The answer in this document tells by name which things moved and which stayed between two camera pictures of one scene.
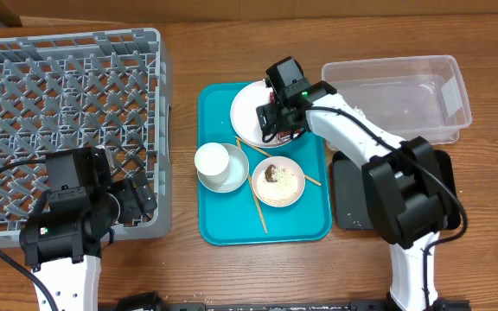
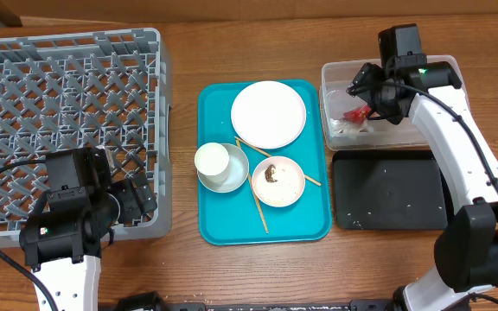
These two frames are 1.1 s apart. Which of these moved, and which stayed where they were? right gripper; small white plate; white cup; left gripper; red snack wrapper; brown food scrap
Moved: right gripper; red snack wrapper
Stayed: left gripper; small white plate; white cup; brown food scrap
